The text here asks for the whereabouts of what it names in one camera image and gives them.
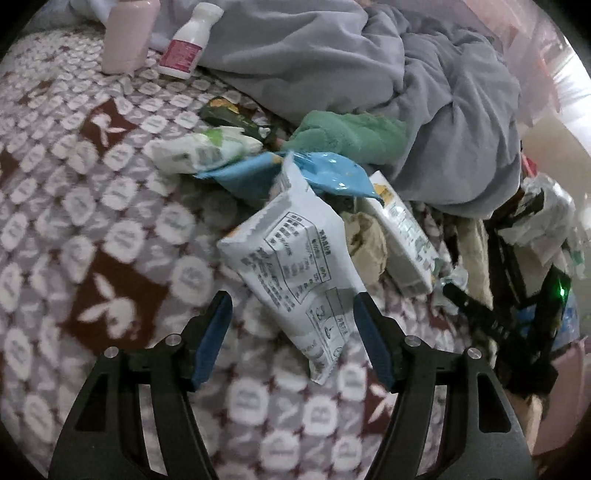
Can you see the grey-blue duvet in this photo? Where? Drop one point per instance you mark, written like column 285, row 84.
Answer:
column 415, row 92

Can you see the printed fleece blanket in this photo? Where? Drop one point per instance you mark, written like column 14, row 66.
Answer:
column 92, row 207

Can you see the dark green snack packet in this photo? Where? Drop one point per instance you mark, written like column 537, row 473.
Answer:
column 226, row 113

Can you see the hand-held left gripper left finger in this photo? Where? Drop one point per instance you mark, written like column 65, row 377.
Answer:
column 210, row 341

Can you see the clear wrapper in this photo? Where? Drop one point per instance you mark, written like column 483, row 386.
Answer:
column 455, row 280

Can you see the white printed snack packet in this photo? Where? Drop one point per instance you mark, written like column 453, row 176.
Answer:
column 286, row 258

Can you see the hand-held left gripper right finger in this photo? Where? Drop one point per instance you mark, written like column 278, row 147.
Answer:
column 371, row 341

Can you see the white carton box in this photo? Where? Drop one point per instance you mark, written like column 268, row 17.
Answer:
column 401, row 235

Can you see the white and green crumpled packet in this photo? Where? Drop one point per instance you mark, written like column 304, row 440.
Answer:
column 198, row 152

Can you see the blue snack packet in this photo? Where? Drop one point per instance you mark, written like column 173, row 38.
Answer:
column 332, row 173

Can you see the white plastic bag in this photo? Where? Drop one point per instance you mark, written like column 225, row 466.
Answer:
column 545, row 217

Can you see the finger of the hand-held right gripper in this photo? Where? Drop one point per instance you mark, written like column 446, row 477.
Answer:
column 471, row 309

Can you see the green towel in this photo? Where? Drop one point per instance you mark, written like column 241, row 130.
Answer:
column 351, row 134

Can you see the pink bottle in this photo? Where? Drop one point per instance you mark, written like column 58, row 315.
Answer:
column 129, row 37

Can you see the white medicine bottle red label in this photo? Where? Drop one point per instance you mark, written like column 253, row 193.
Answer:
column 184, row 50

